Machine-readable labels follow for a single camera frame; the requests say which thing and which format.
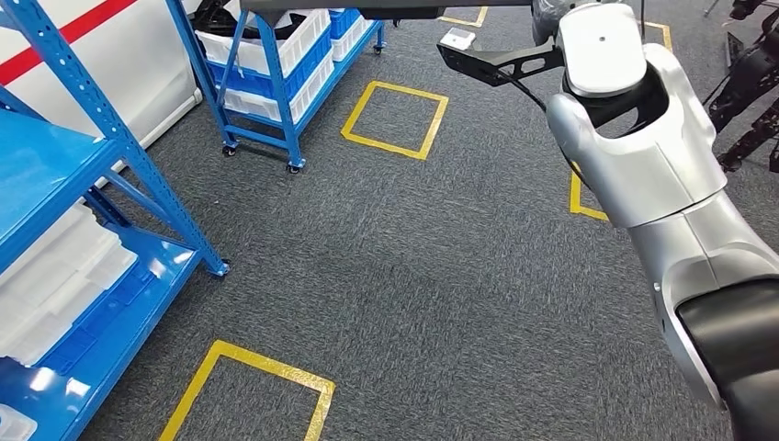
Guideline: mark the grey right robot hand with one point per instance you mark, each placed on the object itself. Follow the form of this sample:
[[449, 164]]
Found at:
[[548, 18]]

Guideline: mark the long black plastic part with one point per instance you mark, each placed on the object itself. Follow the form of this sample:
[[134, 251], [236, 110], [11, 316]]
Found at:
[[401, 11]]

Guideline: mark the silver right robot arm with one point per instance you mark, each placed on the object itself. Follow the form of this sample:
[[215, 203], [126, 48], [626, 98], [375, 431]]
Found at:
[[657, 158]]

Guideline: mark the blue metal shelf rack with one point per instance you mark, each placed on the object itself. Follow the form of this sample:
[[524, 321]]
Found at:
[[36, 164], [277, 103]]

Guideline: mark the black curved plastic part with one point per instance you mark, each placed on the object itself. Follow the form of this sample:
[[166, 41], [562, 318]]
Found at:
[[213, 18]]

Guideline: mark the white plastic bin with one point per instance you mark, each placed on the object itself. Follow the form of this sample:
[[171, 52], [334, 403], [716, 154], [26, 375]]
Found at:
[[292, 48], [353, 42], [55, 286], [255, 106]]

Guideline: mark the blue plastic bin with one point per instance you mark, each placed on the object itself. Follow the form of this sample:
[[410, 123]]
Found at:
[[249, 76], [103, 322], [344, 21]]

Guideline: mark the white car with red stripe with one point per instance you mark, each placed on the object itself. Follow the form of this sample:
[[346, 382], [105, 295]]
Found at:
[[121, 73]]

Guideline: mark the black camera bracket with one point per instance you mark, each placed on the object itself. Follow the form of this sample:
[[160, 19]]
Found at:
[[487, 64]]

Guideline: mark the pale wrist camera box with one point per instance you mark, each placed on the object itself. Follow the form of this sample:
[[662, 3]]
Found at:
[[457, 38]]

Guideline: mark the black machine frame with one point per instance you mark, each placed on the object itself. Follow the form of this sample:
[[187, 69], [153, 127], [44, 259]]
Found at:
[[748, 67]]

